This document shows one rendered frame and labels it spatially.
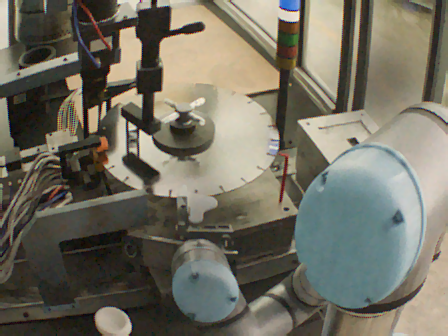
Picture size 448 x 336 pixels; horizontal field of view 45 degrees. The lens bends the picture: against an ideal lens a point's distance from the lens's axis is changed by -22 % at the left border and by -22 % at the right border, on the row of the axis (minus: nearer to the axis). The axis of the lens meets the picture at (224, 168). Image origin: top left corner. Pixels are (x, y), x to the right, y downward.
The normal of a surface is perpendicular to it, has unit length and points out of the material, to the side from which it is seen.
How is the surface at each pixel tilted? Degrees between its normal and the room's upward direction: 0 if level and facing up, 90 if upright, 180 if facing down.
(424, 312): 0
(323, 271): 83
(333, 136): 0
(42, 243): 90
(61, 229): 90
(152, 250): 60
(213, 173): 0
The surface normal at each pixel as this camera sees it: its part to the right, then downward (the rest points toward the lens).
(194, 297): 0.08, 0.13
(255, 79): 0.05, -0.77
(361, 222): -0.72, 0.33
